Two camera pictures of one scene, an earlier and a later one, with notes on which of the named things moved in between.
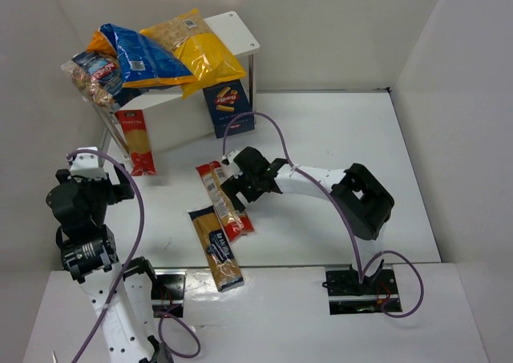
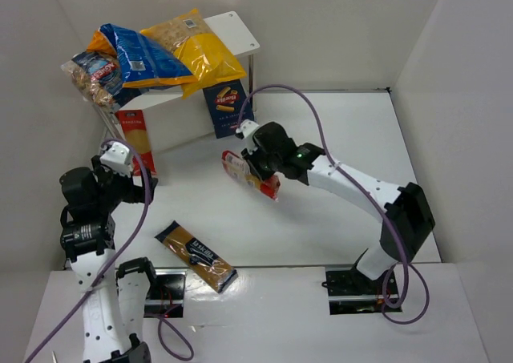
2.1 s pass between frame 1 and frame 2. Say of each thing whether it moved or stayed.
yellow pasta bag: stayed
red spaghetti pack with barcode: moved
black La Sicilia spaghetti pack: moved
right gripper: moved
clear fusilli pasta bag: stayed
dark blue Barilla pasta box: stayed
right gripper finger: moved
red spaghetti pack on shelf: stayed
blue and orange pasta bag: stayed
